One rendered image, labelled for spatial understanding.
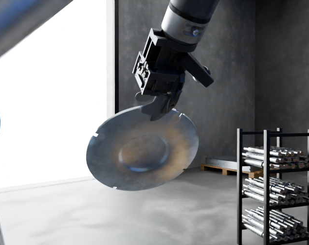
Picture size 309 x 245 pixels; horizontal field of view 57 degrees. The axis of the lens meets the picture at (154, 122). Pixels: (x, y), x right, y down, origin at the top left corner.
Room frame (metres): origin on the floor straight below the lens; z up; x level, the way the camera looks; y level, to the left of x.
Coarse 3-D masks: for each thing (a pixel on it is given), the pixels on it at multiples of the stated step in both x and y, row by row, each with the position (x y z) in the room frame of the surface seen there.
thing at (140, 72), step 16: (160, 32) 0.51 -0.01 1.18; (160, 48) 0.52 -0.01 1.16; (176, 48) 0.49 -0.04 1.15; (192, 48) 0.50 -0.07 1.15; (144, 64) 0.53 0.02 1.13; (160, 64) 0.52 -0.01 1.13; (176, 64) 0.54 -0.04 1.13; (144, 80) 0.54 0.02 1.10; (160, 80) 0.53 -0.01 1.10; (176, 80) 0.55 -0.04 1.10
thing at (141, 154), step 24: (120, 120) 0.63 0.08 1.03; (144, 120) 0.65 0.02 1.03; (168, 120) 0.66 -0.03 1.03; (96, 144) 0.66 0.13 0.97; (120, 144) 0.68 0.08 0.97; (144, 144) 0.70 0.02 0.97; (168, 144) 0.71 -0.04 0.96; (192, 144) 0.73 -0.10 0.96; (96, 168) 0.71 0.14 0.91; (120, 168) 0.73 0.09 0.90; (144, 168) 0.75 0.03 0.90; (168, 168) 0.77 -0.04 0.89
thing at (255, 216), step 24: (240, 144) 2.29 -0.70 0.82; (264, 144) 2.01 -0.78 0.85; (240, 168) 2.29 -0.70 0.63; (264, 168) 2.00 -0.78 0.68; (288, 168) 2.07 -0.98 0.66; (240, 192) 2.29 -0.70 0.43; (264, 192) 2.00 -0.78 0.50; (288, 192) 2.09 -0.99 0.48; (240, 216) 2.29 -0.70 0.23; (264, 216) 2.00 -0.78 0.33; (288, 216) 2.18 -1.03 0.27; (240, 240) 2.29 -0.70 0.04; (264, 240) 2.00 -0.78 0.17; (288, 240) 2.05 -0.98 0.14
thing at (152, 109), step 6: (156, 96) 0.58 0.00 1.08; (162, 96) 0.58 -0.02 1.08; (156, 102) 0.59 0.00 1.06; (162, 102) 0.60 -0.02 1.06; (144, 108) 0.59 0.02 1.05; (150, 108) 0.60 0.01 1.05; (156, 108) 0.60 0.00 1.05; (162, 108) 0.60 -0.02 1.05; (150, 114) 0.61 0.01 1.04; (156, 114) 0.61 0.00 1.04; (162, 114) 0.61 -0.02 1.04; (150, 120) 0.65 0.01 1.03; (156, 120) 0.64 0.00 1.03
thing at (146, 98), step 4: (140, 92) 0.61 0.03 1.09; (136, 96) 0.62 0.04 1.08; (140, 96) 0.62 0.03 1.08; (144, 96) 0.62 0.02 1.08; (148, 96) 0.63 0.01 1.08; (152, 96) 0.63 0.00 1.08; (140, 100) 0.63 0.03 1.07; (144, 100) 0.63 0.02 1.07; (148, 100) 0.63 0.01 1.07; (152, 100) 0.64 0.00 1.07
